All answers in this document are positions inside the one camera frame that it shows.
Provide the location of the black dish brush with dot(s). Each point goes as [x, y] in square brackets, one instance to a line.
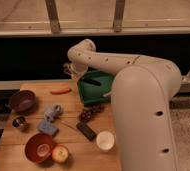
[90, 81]

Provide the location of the purple bowl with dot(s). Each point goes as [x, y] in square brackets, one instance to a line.
[22, 100]

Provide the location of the wooden cutting board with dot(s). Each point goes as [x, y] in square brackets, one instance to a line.
[84, 155]

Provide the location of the yellow banana in bin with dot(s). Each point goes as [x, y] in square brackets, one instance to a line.
[107, 94]

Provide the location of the red bowl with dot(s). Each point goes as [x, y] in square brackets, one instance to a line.
[39, 148]

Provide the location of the red yellow apple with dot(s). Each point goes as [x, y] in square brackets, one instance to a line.
[60, 154]

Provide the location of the black remote control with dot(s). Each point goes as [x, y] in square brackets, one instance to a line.
[86, 131]

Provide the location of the blue grey toy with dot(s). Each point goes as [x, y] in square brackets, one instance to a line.
[51, 113]

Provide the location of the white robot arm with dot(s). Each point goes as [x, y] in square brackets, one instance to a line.
[140, 95]

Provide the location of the green plastic bin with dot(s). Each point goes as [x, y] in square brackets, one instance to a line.
[93, 94]

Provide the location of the small metal cup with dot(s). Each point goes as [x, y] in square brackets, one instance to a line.
[19, 122]

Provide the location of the orange carrot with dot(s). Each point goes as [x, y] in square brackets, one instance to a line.
[61, 91]

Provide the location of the white cup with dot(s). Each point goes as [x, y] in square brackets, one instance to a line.
[105, 141]

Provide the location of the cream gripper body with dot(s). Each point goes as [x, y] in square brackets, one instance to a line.
[67, 70]

